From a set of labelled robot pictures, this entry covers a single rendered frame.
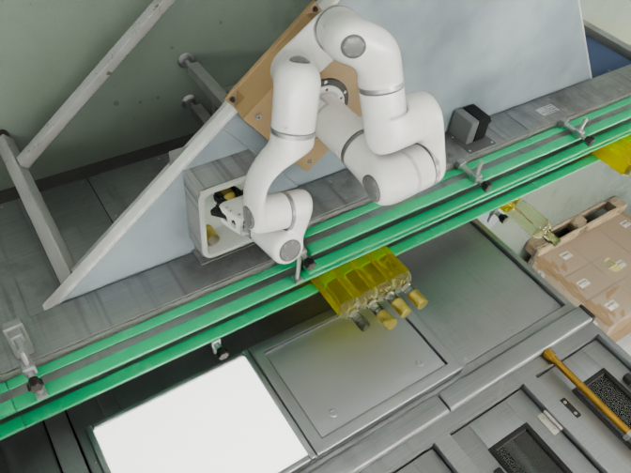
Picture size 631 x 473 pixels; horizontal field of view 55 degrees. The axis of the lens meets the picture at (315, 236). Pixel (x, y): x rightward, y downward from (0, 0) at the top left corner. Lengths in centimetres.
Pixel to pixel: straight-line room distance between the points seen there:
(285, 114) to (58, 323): 75
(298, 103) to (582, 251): 470
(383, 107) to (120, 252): 73
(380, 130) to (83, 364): 83
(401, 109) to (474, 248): 98
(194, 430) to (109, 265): 44
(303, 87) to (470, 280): 105
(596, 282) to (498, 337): 364
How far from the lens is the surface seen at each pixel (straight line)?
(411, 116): 116
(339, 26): 105
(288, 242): 120
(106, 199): 208
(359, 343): 166
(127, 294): 153
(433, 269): 193
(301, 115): 109
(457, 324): 182
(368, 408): 157
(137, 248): 151
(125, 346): 146
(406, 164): 119
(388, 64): 108
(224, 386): 157
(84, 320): 150
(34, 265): 194
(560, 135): 212
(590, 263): 557
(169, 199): 144
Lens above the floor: 175
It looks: 33 degrees down
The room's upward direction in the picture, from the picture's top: 139 degrees clockwise
